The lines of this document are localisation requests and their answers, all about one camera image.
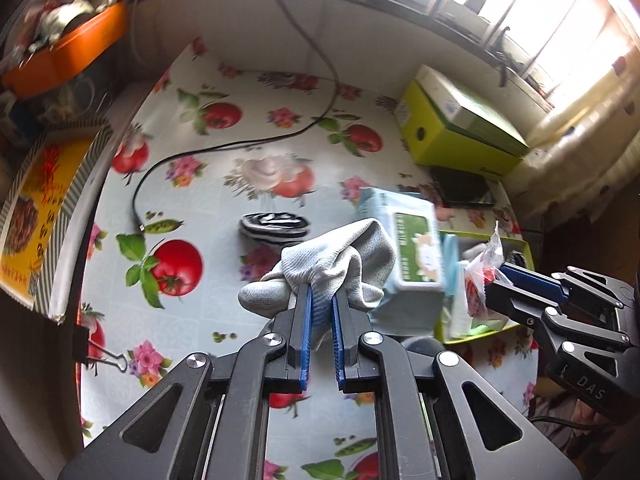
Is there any orange container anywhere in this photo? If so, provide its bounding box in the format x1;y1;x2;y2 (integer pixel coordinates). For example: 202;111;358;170
1;1;129;99

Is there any window frame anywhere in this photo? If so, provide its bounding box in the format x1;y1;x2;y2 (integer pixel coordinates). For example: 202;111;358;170
320;0;640;113

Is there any black white striped sock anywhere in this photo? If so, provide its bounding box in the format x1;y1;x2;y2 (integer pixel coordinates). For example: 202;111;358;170
238;212;312;247

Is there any yellow-green tray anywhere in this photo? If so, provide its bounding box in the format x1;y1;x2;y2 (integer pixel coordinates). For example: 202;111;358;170
434;229;537;345

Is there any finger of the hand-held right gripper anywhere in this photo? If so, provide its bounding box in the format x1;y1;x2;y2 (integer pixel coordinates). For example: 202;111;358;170
499;263;640;312
484;281;632;419

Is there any black tablet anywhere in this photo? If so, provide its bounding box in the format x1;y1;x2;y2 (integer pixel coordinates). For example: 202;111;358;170
430;164;497;209

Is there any wet wipes packet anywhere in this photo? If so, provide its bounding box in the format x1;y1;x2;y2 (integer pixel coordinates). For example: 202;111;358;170
351;186;447;307

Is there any clear plastic bag red print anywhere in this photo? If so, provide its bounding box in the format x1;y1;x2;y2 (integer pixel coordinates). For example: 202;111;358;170
461;219;507;322

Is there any fruit and flower printed tablecloth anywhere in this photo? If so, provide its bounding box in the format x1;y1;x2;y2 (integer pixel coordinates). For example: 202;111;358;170
75;37;542;480

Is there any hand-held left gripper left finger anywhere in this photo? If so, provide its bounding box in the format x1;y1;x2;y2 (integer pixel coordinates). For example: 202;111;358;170
57;284;314;480

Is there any yellow board with striped edge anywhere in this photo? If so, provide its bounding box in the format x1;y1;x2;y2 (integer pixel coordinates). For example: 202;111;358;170
0;121;117;322

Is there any silver metal bowl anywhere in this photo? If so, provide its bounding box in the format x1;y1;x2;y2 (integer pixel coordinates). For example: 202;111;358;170
37;4;96;38

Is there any white and green box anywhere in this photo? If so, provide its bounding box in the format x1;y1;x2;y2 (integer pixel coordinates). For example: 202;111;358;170
414;64;531;157

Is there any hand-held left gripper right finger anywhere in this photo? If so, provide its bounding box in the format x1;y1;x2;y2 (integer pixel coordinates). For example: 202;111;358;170
331;294;583;480

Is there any yellow-green cardboard box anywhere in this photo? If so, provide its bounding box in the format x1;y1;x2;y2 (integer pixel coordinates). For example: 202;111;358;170
396;80;526;179

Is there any light grey sock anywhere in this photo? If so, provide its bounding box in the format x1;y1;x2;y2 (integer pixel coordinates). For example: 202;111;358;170
238;218;399;319

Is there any black binder clip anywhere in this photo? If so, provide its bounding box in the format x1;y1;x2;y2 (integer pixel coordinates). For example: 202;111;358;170
74;324;129;374

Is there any black cable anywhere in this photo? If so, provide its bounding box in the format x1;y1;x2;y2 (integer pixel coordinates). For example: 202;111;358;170
131;0;342;235

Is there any pale blue packet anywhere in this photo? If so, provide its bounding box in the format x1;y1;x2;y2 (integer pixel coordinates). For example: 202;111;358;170
440;234;471;338

